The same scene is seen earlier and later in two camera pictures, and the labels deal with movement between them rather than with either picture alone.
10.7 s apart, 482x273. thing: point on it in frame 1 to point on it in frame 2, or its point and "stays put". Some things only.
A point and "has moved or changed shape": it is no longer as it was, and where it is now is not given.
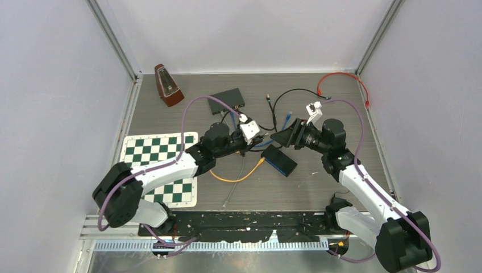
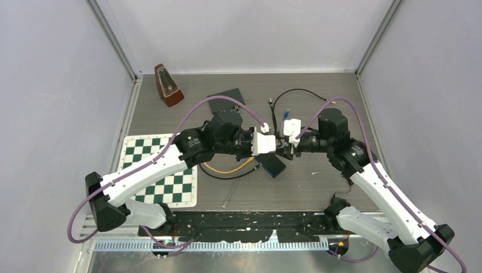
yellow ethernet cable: x=245 y=177 to x=250 y=159
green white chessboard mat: x=141 y=151 stays put
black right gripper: x=296 y=134 to x=288 y=151
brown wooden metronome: x=168 y=90 stays put
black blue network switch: x=279 y=160 has moved or changed shape
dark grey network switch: x=232 y=98 stays put
